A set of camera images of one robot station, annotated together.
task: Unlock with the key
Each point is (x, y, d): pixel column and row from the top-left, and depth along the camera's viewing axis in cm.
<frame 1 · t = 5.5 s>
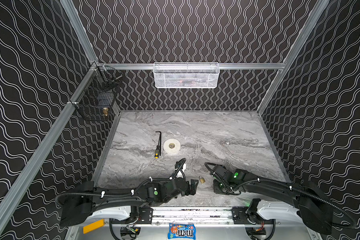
left hand: (197, 184, 72), fingers open
right hand: (216, 191, 82), fingers open
black hex key tool: (158, 147, 100), point 2 cm above the table
white tape roll: (171, 151, 100), on the table

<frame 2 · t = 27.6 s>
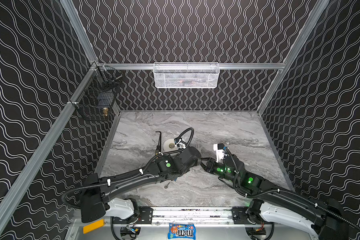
left hand: (202, 157, 71), fingers closed
right hand: (197, 160, 73), fingers closed
the named things where they were.

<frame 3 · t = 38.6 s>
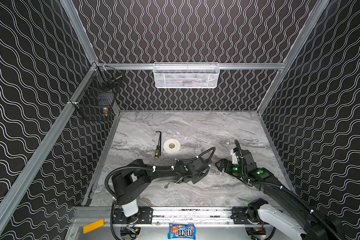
left hand: (203, 173, 84), fingers closed
right hand: (222, 166, 83), fingers open
the named things where they were.

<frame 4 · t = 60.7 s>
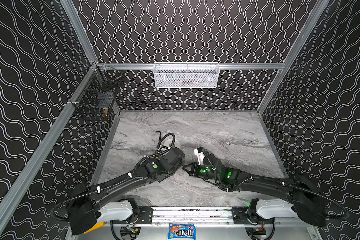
left hand: (188, 161, 75), fingers open
right hand: (182, 168, 76), fingers closed
the named things where they were.

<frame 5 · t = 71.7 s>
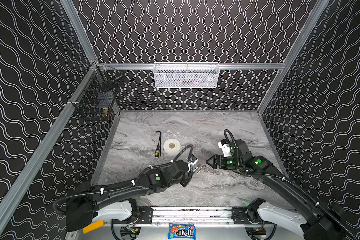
left hand: (196, 173, 73), fingers open
right hand: (212, 162, 78), fingers open
the named things where they were.

